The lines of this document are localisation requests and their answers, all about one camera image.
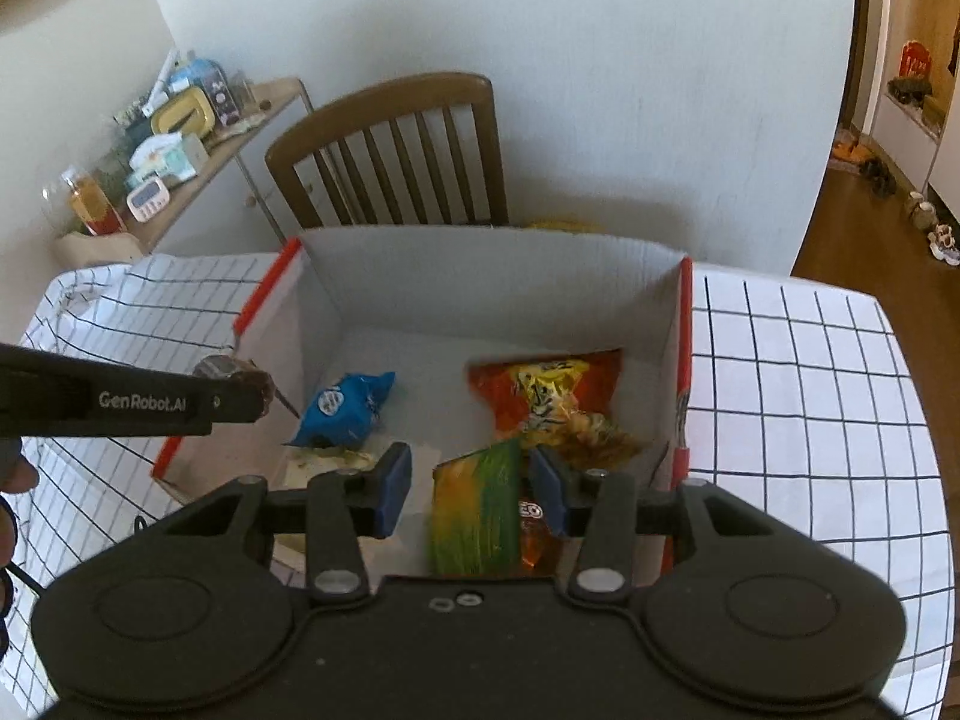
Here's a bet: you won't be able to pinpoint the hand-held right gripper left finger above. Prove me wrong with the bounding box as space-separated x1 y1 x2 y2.
172 442 413 602

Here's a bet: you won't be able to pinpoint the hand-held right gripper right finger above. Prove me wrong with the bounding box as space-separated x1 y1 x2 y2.
529 448 766 607

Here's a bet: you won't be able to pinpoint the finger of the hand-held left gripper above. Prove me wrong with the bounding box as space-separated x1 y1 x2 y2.
191 373 271 422

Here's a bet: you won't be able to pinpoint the small dark chocolate packet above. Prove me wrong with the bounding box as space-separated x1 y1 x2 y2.
193 355 302 419

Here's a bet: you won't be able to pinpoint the dark green snack packet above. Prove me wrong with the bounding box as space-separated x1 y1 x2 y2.
427 439 526 578

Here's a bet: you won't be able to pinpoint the cream snack packet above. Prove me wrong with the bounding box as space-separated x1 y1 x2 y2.
281 444 383 496

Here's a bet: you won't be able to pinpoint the red snack packet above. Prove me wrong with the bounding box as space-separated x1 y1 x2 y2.
469 349 646 466

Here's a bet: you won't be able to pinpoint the blue snack packet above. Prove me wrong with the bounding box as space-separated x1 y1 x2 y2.
283 371 397 451

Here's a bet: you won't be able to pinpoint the red cardboard box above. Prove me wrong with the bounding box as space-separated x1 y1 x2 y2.
150 225 695 593

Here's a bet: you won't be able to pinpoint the person's left hand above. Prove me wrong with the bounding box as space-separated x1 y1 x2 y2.
0 457 38 496

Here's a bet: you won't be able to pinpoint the orange drink bottle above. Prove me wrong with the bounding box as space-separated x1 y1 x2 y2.
60 167 128 237

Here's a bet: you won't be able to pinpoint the white kitchen timer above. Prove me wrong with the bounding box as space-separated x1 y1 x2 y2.
126 178 172 220

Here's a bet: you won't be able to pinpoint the wooden side cabinet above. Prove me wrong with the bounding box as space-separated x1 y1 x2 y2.
52 77 316 263

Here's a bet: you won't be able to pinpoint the white tissue pack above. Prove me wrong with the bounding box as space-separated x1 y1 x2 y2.
129 131 211 185

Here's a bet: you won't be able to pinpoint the white checked tablecloth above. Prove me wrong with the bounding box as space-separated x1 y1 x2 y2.
15 251 931 720

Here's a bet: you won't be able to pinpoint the yellow box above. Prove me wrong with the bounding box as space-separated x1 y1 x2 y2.
150 86 218 136

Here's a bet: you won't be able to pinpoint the white tube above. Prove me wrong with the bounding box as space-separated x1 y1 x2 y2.
146 49 181 113

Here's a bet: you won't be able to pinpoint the blue box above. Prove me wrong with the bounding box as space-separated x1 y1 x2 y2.
169 58 233 125

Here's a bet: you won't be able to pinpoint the wooden slat-back chair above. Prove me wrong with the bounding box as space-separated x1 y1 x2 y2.
265 73 511 230

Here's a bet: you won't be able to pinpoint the dark shoes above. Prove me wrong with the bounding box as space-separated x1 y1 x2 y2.
859 157 899 200

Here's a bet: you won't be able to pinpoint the red gift bag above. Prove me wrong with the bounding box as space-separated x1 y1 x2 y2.
898 41 931 87

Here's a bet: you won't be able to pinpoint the black cable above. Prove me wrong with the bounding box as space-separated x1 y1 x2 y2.
7 517 151 597

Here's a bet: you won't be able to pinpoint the white wall cabinet unit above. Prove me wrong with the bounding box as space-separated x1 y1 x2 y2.
862 15 960 218

